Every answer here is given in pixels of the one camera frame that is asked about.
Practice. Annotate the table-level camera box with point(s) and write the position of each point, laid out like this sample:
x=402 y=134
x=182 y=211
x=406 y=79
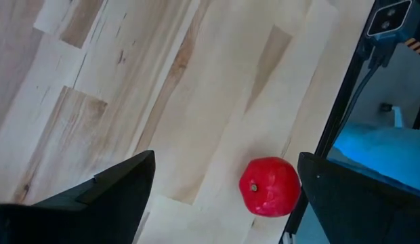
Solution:
x=389 y=18

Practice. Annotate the black aluminium table frame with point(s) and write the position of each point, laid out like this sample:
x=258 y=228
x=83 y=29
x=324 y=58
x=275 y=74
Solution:
x=326 y=142

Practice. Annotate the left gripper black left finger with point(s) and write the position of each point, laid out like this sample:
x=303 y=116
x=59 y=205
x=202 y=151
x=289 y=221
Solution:
x=78 y=220

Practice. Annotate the red tomato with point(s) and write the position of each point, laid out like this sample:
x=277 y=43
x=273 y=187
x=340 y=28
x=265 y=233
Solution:
x=269 y=186

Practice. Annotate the orange black striped tape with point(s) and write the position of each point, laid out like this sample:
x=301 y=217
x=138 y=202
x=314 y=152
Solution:
x=418 y=47

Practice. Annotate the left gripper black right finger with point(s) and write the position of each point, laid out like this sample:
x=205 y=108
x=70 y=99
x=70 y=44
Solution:
x=366 y=217

